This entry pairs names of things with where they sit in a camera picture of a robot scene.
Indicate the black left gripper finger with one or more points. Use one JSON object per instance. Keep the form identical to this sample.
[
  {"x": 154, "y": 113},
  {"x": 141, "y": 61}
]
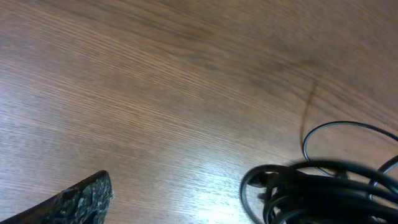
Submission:
[{"x": 86, "y": 202}]

